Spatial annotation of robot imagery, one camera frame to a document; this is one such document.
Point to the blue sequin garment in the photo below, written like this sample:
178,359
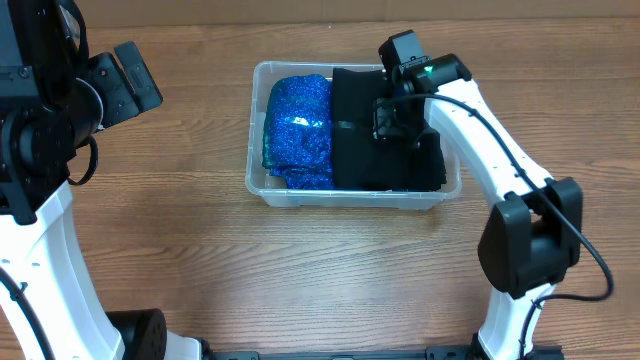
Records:
297,133

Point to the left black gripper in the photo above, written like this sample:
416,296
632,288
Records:
107,74

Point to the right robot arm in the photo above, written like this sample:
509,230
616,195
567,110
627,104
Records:
531,237

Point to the black garment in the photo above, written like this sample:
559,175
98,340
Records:
426,171
361,162

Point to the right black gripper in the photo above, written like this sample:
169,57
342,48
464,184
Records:
388,118

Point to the black garment top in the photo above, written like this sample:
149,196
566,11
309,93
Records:
361,162

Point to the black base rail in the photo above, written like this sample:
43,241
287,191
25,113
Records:
340,355

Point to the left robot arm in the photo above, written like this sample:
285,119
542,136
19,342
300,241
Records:
55,98

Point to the clear plastic storage bin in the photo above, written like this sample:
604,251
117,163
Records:
273,190

